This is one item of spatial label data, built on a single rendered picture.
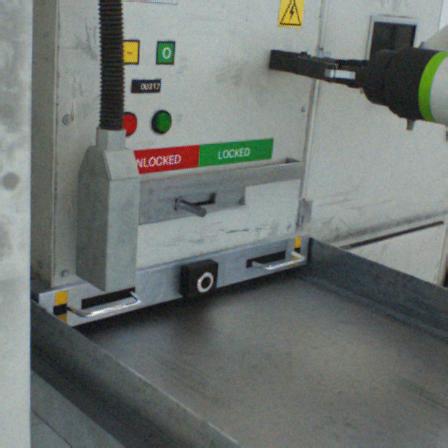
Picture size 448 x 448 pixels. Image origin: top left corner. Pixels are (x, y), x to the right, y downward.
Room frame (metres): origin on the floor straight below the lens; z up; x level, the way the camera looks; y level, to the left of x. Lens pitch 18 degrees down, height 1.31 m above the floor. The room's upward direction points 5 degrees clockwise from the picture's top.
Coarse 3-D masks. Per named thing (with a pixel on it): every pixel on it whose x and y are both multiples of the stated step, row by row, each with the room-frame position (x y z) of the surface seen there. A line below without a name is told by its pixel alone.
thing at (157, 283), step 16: (272, 240) 1.18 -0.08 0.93; (304, 240) 1.23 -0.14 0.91; (192, 256) 1.06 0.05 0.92; (208, 256) 1.07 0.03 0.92; (224, 256) 1.10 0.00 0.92; (240, 256) 1.12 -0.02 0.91; (256, 256) 1.15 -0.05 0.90; (272, 256) 1.18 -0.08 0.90; (304, 256) 1.24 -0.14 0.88; (144, 272) 0.98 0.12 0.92; (160, 272) 1.01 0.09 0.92; (176, 272) 1.03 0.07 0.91; (224, 272) 1.10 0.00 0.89; (240, 272) 1.12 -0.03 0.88; (256, 272) 1.15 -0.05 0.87; (272, 272) 1.18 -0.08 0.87; (32, 288) 0.88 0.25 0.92; (48, 288) 0.89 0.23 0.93; (64, 288) 0.89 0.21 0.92; (96, 288) 0.93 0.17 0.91; (128, 288) 0.97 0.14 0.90; (144, 288) 0.99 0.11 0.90; (160, 288) 1.01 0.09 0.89; (176, 288) 1.03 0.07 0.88; (48, 304) 0.87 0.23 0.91; (64, 304) 0.89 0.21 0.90; (96, 304) 0.93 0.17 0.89; (112, 304) 0.95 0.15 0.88; (144, 304) 0.99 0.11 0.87; (80, 320) 0.91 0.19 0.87
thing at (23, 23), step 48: (0, 0) 0.37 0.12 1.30; (0, 48) 0.37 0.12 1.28; (0, 96) 0.37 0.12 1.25; (0, 144) 0.37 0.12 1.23; (0, 192) 0.37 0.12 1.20; (0, 240) 0.37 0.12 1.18; (0, 288) 0.37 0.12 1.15; (0, 336) 0.37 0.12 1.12; (0, 384) 0.37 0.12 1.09; (0, 432) 0.37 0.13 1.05
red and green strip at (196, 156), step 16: (208, 144) 1.07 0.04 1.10; (224, 144) 1.10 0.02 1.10; (240, 144) 1.12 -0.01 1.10; (256, 144) 1.15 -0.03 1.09; (272, 144) 1.17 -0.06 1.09; (144, 160) 0.99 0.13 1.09; (160, 160) 1.01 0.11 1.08; (176, 160) 1.03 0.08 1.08; (192, 160) 1.05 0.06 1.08; (208, 160) 1.08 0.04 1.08; (224, 160) 1.10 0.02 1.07; (240, 160) 1.12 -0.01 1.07; (256, 160) 1.15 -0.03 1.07
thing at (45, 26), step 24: (48, 0) 0.90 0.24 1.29; (48, 24) 0.90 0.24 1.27; (48, 48) 0.90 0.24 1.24; (48, 72) 0.90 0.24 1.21; (48, 96) 0.90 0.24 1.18; (312, 96) 1.23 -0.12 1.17; (48, 120) 0.90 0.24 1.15; (48, 144) 0.90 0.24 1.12; (48, 168) 0.90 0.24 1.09; (48, 192) 0.90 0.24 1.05; (48, 216) 0.90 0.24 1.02; (48, 240) 0.90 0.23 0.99; (48, 264) 0.90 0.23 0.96
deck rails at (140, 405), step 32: (320, 256) 1.23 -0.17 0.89; (352, 256) 1.18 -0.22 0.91; (352, 288) 1.17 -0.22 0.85; (384, 288) 1.13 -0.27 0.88; (416, 288) 1.09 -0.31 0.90; (32, 320) 0.86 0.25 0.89; (416, 320) 1.07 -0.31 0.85; (64, 352) 0.80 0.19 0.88; (96, 352) 0.75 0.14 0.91; (96, 384) 0.75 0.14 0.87; (128, 384) 0.71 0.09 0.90; (128, 416) 0.71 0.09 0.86; (160, 416) 0.67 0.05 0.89; (192, 416) 0.63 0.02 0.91
